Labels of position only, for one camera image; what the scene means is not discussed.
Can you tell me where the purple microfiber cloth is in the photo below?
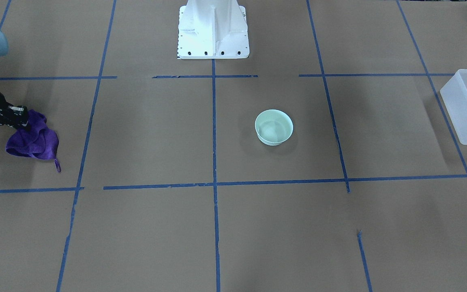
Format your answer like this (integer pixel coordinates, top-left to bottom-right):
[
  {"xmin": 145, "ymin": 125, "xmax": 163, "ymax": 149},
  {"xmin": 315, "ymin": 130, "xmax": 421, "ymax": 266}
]
[{"xmin": 5, "ymin": 109, "xmax": 61, "ymax": 173}]

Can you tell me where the mint green bowl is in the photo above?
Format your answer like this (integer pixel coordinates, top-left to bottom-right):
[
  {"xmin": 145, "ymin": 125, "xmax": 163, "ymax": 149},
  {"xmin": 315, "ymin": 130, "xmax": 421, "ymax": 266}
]
[{"xmin": 254, "ymin": 109, "xmax": 293, "ymax": 146}]

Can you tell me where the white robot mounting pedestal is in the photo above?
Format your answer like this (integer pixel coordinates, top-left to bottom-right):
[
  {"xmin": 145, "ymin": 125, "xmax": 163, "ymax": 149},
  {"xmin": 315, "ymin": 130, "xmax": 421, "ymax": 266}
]
[{"xmin": 177, "ymin": 0, "xmax": 250, "ymax": 60}]

